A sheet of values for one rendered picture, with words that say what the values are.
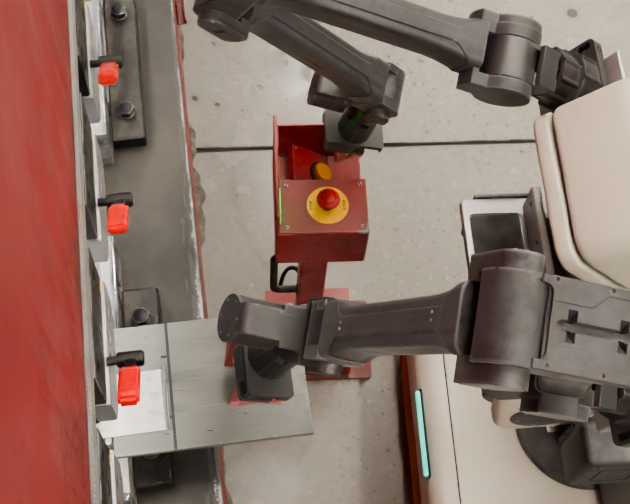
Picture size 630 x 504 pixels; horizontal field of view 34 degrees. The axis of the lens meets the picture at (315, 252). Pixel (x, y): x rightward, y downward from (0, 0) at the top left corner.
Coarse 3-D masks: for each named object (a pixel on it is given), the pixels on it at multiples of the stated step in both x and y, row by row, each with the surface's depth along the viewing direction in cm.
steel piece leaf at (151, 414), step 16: (144, 384) 140; (160, 384) 140; (144, 400) 139; (160, 400) 139; (128, 416) 138; (144, 416) 138; (160, 416) 138; (112, 432) 137; (128, 432) 137; (144, 432) 137
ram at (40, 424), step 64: (0, 0) 75; (64, 0) 114; (0, 64) 72; (64, 64) 108; (0, 128) 69; (64, 128) 103; (0, 192) 67; (64, 192) 98; (0, 256) 65; (64, 256) 93; (0, 320) 63; (64, 320) 89; (0, 384) 61; (64, 384) 85; (0, 448) 59; (64, 448) 82
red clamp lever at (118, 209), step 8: (128, 192) 123; (104, 200) 123; (112, 200) 122; (120, 200) 122; (128, 200) 122; (112, 208) 119; (120, 208) 118; (128, 208) 120; (112, 216) 116; (120, 216) 116; (128, 216) 119; (112, 224) 115; (120, 224) 115; (112, 232) 116; (120, 232) 116
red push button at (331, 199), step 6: (324, 192) 176; (330, 192) 176; (336, 192) 176; (318, 198) 175; (324, 198) 175; (330, 198) 175; (336, 198) 175; (318, 204) 176; (324, 204) 175; (330, 204) 175; (336, 204) 175
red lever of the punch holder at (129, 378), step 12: (108, 360) 114; (120, 360) 114; (132, 360) 113; (144, 360) 115; (120, 372) 111; (132, 372) 110; (120, 384) 108; (132, 384) 108; (120, 396) 107; (132, 396) 107
